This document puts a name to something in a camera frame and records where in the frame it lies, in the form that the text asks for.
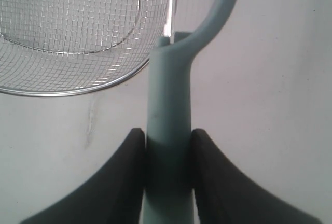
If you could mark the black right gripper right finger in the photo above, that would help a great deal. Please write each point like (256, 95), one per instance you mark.
(224, 194)

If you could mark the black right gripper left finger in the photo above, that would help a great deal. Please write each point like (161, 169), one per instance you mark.
(114, 194)

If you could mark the oval wire mesh basket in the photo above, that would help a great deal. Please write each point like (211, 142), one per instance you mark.
(53, 48)

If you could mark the teal handled vegetable peeler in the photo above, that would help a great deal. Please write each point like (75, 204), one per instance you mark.
(168, 191)

